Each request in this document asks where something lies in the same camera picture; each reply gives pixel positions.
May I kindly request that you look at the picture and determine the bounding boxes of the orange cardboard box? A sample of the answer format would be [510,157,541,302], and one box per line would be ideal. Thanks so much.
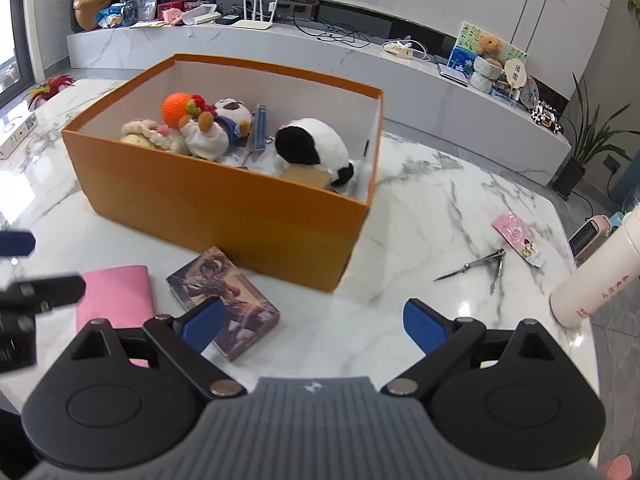
[61,53,386,294]

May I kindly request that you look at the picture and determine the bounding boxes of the small brown cardboard box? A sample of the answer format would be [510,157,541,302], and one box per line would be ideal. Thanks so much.
[281,165,332,191]

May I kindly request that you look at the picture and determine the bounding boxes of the orange crochet ball toy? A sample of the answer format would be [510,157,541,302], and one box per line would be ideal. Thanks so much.
[161,91,207,129]

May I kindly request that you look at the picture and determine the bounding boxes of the flower painting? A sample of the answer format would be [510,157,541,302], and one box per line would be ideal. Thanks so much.
[447,22,529,77]

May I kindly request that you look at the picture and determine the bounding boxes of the metal scissors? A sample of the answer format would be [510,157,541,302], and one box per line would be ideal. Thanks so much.
[432,248,506,282]

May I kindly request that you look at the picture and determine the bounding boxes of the metal nail clipper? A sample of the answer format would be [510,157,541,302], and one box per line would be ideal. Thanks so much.
[489,252,508,295]

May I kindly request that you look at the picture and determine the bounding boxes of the blue striped packet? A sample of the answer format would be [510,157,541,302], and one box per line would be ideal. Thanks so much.
[248,104,269,154]

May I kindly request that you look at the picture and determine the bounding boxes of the brown teddy bear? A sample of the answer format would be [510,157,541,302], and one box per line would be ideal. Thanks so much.
[474,33,503,59]

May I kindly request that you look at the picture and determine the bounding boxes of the brown and white plush dog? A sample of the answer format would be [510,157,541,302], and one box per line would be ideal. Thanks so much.
[212,97,254,149]

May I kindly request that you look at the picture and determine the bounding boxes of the white thermos bottle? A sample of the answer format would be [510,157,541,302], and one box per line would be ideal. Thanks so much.
[550,204,640,330]

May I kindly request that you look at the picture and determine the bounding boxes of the round hand fan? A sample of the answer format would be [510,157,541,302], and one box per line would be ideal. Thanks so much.
[502,57,529,102]

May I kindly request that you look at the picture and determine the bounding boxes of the blue snack bags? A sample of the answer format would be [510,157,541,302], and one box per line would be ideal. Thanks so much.
[97,4,126,29]

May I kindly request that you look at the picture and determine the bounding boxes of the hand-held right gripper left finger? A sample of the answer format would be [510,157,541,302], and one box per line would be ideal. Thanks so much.
[55,295,248,401]

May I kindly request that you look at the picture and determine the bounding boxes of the potted green plant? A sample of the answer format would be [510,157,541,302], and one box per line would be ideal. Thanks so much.
[552,72,640,202]

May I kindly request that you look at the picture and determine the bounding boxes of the white marble TV cabinet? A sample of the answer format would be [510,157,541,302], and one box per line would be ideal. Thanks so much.
[66,21,572,189]

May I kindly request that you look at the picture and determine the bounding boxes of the illustrated card box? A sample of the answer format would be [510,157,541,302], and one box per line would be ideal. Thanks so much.
[166,246,281,362]

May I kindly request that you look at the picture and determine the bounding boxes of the pink notebook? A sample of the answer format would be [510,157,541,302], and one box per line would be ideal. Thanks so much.
[76,264,154,368]

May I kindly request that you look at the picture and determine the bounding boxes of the white power strip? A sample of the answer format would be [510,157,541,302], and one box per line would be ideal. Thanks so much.
[382,39,429,62]

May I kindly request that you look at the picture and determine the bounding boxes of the white router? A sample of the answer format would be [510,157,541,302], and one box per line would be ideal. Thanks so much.
[232,0,275,30]

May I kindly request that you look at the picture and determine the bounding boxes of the black and white checkered toy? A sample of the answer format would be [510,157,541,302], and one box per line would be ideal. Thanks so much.
[530,102,566,134]

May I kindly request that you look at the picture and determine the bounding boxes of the pink printed card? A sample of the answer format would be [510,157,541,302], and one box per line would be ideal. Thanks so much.
[492,211,547,267]

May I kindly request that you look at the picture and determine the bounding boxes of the plush doll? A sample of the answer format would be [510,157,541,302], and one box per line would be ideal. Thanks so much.
[180,109,232,162]

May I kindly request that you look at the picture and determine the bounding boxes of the black and white plush toy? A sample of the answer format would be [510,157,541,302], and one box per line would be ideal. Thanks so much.
[274,117,357,187]

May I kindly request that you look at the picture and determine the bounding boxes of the gold acorn-shaped jar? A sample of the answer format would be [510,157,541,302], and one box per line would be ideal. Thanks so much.
[72,0,114,31]

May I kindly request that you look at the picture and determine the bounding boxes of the pink and white knitted plush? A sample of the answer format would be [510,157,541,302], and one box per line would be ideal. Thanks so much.
[120,119,189,154]

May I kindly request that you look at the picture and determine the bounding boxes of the pink and white heater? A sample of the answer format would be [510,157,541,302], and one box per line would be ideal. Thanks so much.
[569,215,612,267]

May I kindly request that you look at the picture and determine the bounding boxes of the flat white box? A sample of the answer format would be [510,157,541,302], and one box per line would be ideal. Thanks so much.
[0,112,40,161]

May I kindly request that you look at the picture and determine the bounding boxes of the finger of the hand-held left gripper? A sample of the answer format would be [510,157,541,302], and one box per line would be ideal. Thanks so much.
[0,274,87,315]
[0,230,37,260]

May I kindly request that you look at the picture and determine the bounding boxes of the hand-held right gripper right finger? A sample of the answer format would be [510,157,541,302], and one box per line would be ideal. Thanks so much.
[381,297,576,397]

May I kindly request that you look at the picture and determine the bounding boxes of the red and green feather decoration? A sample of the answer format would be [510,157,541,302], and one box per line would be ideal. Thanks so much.
[25,74,76,111]

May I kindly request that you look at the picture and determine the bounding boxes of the black cables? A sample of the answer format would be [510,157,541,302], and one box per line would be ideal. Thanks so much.
[292,14,374,49]

